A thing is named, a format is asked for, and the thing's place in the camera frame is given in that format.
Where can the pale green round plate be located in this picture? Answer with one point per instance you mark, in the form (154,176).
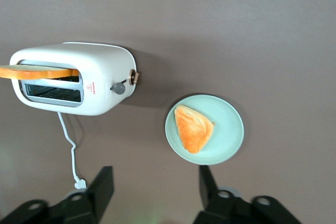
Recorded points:
(228,129)

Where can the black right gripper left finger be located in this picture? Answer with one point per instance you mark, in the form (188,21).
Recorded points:
(101,190)

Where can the triangular toasted bread piece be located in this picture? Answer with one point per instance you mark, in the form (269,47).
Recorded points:
(193,129)

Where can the white two-slot toaster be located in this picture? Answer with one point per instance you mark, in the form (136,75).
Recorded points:
(105,77)

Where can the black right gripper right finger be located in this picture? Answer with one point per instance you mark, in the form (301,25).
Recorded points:
(208,187)

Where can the brass toaster dial knob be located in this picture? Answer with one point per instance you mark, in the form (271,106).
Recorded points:
(133,76)

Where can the grey toaster lever button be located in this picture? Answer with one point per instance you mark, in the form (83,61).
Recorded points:
(119,88)

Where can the toast bread slice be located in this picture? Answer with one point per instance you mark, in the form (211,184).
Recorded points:
(34,72)

